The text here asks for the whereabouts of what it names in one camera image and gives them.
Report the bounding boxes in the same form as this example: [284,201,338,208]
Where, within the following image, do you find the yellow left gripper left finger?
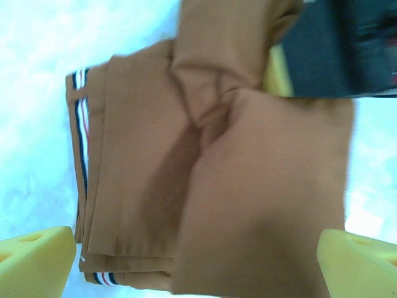
[0,226,77,298]

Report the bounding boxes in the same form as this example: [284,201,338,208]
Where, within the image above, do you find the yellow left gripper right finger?
[317,228,397,298]

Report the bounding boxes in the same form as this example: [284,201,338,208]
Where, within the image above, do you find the brown long pants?
[65,0,356,298]

